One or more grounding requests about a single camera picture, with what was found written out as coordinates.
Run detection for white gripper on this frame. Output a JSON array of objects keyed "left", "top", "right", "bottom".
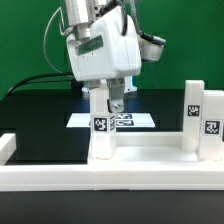
[{"left": 66, "top": 6, "right": 141, "bottom": 112}]

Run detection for white desk top panel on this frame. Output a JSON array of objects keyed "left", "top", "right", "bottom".
[{"left": 88, "top": 132, "right": 224, "bottom": 163}]

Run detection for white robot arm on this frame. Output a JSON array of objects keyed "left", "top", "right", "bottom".
[{"left": 60, "top": 0, "right": 166, "bottom": 113}]

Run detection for fiducial marker sheet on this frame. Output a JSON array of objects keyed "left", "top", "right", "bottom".
[{"left": 66, "top": 113, "right": 155, "bottom": 128}]

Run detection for white U-shaped fence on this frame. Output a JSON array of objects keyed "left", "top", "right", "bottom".
[{"left": 0, "top": 133, "right": 224, "bottom": 192}]

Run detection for grey curved cable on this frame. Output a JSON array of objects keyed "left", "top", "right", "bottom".
[{"left": 41, "top": 6, "right": 73, "bottom": 75}]

